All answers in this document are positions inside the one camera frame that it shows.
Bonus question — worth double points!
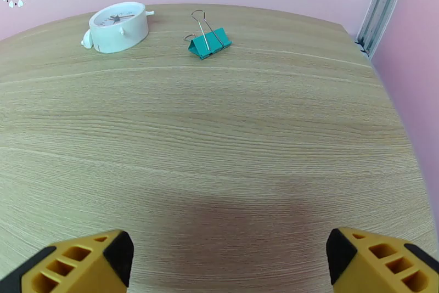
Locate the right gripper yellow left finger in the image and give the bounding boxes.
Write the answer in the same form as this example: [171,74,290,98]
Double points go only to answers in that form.
[0,229,134,293]

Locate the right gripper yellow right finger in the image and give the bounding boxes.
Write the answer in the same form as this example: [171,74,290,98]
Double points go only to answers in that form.
[325,227,439,293]

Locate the white round alarm clock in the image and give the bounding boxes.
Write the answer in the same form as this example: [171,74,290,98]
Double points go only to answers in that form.
[81,1,155,54]

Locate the teal binder clip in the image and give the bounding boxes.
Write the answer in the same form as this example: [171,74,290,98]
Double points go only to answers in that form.
[183,9,233,60]

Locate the aluminium frame post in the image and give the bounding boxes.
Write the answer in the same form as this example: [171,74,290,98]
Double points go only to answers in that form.
[354,0,411,59]

